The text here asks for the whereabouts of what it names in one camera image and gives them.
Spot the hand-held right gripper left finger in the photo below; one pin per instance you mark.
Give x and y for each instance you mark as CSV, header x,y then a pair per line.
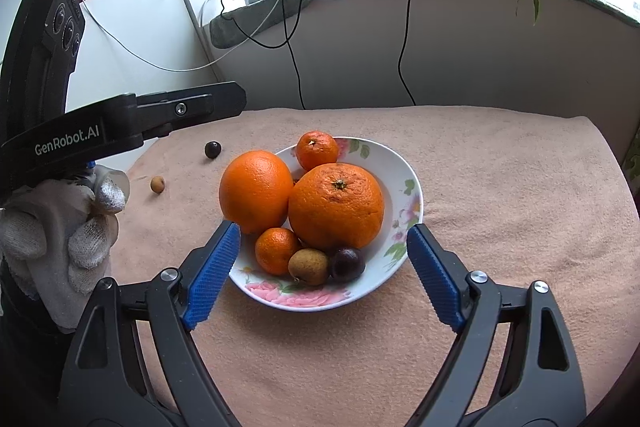
x,y
212,277

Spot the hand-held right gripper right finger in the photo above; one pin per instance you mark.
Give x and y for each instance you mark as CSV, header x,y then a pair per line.
x,y
435,279

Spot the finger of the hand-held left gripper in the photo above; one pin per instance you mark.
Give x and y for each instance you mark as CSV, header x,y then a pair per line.
x,y
90,165
200,104

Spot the small mandarin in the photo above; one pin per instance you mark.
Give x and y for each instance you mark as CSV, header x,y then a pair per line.
x,y
276,252
317,152

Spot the smooth orange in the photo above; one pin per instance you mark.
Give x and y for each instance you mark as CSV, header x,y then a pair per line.
x,y
255,189

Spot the white floral bowl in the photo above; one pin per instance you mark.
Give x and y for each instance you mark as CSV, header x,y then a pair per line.
x,y
395,187

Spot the person's left forearm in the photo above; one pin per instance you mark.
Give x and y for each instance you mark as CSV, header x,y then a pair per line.
x,y
20,332

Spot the person's left hand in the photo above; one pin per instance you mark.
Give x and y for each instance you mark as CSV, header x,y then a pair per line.
x,y
45,232

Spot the dark round fruit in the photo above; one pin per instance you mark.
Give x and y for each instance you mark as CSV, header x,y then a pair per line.
x,y
213,149

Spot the small tan fruit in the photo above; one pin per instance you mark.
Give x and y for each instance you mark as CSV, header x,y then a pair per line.
x,y
158,184

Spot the dark purple fruit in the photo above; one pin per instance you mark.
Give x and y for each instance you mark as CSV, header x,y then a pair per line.
x,y
347,264

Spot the tan green fruit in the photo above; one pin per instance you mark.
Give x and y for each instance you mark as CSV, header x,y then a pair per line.
x,y
307,267

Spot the white cabinet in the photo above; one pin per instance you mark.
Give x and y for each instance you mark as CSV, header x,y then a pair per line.
x,y
150,22

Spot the beige table cloth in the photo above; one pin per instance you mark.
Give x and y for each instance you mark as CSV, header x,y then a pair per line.
x,y
500,207

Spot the large rough-skinned orange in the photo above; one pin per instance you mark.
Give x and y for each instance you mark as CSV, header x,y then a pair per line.
x,y
335,207

